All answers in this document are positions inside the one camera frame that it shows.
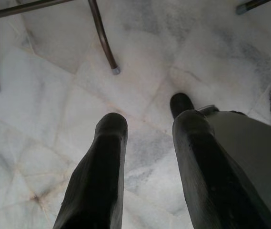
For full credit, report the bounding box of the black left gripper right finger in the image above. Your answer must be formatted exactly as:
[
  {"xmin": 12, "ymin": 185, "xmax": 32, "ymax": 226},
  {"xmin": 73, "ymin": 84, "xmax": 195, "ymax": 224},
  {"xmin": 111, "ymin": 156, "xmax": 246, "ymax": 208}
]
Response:
[{"xmin": 172, "ymin": 110, "xmax": 271, "ymax": 229}]

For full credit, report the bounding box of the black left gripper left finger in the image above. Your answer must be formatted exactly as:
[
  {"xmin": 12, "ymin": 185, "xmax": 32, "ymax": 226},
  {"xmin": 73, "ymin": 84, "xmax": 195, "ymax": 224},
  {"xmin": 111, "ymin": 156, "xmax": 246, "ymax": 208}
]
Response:
[{"xmin": 52, "ymin": 112, "xmax": 129, "ymax": 229}]

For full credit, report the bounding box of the black robot left foot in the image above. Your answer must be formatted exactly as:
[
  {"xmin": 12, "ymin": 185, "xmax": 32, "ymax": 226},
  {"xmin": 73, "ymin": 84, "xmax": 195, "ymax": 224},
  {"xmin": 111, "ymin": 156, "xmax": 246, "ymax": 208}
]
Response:
[{"xmin": 170, "ymin": 92, "xmax": 196, "ymax": 120}]

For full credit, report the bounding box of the brown metal chair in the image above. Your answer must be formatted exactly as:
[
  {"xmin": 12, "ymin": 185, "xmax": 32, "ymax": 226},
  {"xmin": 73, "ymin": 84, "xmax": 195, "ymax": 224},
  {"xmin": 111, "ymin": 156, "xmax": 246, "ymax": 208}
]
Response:
[{"xmin": 0, "ymin": 0, "xmax": 121, "ymax": 95}]

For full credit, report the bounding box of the brown chair leg grey cap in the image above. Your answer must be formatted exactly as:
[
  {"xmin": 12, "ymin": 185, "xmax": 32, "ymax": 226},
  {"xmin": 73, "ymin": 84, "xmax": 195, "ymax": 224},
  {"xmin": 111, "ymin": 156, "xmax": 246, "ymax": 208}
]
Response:
[{"xmin": 235, "ymin": 0, "xmax": 271, "ymax": 16}]

